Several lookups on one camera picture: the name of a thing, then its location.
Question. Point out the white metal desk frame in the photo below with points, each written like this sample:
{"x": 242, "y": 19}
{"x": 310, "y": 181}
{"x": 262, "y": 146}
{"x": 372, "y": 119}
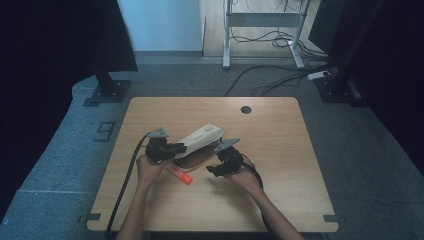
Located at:
{"x": 263, "y": 20}

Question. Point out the black stand with base plate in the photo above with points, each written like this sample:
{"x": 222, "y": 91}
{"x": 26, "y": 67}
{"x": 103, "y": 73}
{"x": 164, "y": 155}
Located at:
{"x": 340, "y": 86}
{"x": 108, "y": 90}

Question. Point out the black curtain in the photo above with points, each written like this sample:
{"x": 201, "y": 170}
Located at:
{"x": 50, "y": 66}
{"x": 393, "y": 66}

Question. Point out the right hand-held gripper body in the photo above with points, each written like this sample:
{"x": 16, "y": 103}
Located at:
{"x": 230, "y": 158}

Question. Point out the white power strip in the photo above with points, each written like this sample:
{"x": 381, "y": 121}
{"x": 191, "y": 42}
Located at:
{"x": 318, "y": 75}

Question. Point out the cream pencil case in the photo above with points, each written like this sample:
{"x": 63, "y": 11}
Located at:
{"x": 200, "y": 141}

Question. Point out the person's left hand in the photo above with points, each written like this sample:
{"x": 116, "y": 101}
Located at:
{"x": 148, "y": 171}

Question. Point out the person's right hand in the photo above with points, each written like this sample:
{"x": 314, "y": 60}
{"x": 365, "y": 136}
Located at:
{"x": 246, "y": 179}

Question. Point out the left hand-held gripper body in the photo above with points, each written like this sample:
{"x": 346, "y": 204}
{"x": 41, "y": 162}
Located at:
{"x": 158, "y": 148}

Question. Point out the orange highlighter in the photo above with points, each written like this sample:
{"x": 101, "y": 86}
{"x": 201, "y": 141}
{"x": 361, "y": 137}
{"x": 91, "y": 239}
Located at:
{"x": 181, "y": 176}

